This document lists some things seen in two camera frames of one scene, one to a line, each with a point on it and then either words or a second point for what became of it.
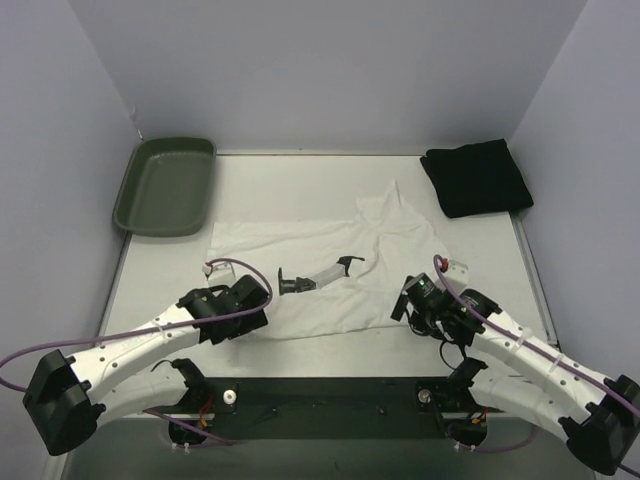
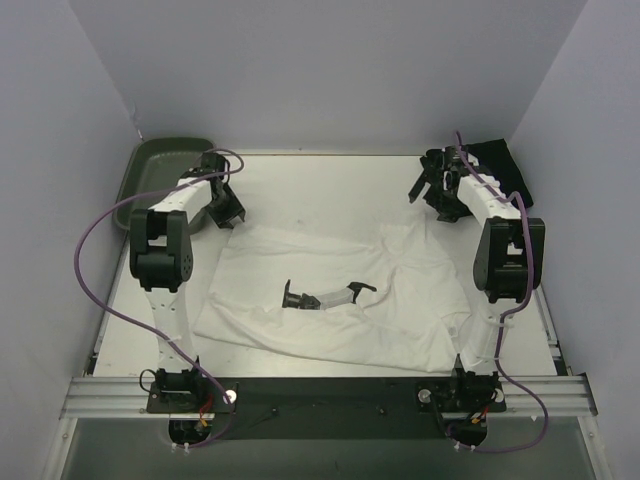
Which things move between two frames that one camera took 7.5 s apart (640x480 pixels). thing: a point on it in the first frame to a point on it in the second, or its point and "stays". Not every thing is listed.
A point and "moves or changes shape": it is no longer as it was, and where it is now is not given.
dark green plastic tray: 168,189 stays
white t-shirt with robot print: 394,247 moves or changes shape
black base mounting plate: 329,408 stays
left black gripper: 251,307 to 226,209
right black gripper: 398,306 to 432,176
